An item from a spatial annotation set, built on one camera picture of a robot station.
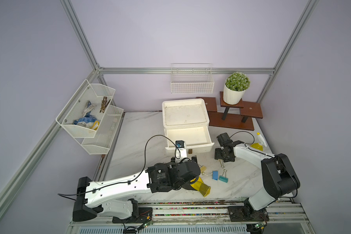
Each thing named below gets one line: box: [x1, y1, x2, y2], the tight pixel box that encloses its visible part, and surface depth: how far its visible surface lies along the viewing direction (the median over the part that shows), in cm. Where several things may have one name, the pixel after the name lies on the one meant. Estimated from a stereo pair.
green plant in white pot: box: [222, 71, 251, 105], surface depth 87 cm
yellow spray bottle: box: [250, 132, 268, 152], surface depth 86 cm
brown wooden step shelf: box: [195, 91, 264, 131], surface depth 110 cm
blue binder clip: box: [203, 170, 219, 181], surface depth 90 cm
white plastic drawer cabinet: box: [161, 98, 215, 154], surface depth 88 cm
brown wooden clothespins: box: [99, 96, 111, 114], surface depth 83 cm
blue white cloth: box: [73, 100, 100, 131], surface depth 73 cm
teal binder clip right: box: [218, 169, 229, 183], surface depth 88 cm
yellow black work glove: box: [189, 176, 212, 198], surface depth 82 cm
